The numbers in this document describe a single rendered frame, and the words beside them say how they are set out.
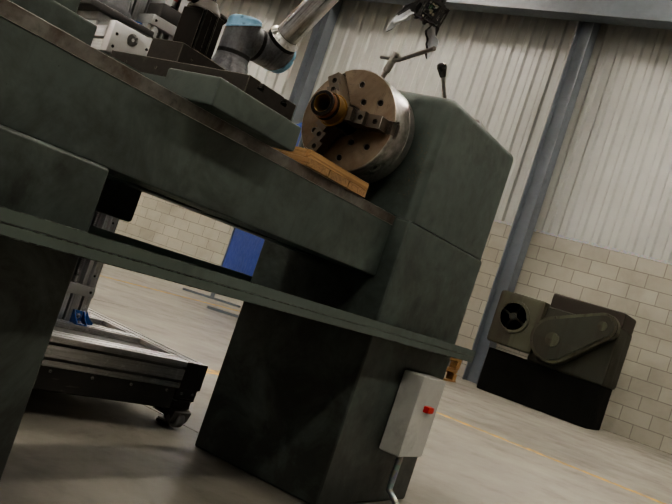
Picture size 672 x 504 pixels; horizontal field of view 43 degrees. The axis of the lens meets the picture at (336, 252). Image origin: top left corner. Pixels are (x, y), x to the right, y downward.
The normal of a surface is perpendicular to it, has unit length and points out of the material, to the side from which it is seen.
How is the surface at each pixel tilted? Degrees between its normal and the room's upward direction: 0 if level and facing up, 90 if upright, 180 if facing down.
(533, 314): 90
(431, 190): 90
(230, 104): 90
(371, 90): 90
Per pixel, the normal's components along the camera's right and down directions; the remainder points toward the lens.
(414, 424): 0.81, 0.25
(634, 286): -0.51, -0.22
